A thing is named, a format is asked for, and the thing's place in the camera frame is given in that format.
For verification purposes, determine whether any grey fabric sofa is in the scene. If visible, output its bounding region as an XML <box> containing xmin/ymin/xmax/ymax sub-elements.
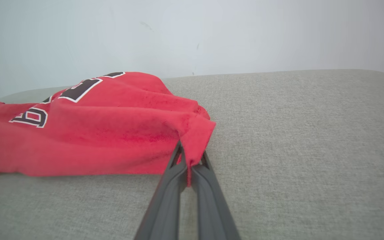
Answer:
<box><xmin>0</xmin><ymin>69</ymin><xmax>384</xmax><ymax>240</ymax></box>

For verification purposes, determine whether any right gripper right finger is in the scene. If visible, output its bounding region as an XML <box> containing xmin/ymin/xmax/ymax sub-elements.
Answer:
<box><xmin>191</xmin><ymin>151</ymin><xmax>241</xmax><ymax>240</ymax></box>

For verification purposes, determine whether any red jersey with black lettering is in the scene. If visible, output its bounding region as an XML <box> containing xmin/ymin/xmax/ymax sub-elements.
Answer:
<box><xmin>0</xmin><ymin>71</ymin><xmax>217</xmax><ymax>187</ymax></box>

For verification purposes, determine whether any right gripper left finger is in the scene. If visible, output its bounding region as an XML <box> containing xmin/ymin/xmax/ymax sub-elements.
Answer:
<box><xmin>134</xmin><ymin>141</ymin><xmax>188</xmax><ymax>240</ymax></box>

